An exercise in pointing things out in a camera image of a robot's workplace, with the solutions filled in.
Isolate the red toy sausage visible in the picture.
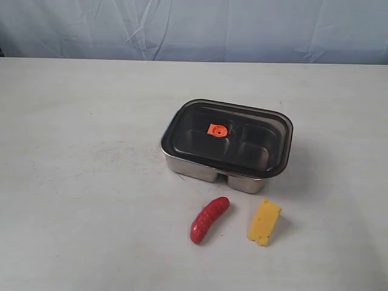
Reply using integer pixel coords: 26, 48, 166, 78
190, 196, 230, 244

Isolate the yellow toy cheese slice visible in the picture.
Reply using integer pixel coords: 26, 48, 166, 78
247, 199, 282, 247

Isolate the dark transparent box lid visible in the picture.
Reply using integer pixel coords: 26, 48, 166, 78
161, 99, 293, 179

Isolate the stainless steel lunch box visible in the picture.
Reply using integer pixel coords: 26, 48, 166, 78
160, 145, 267, 194

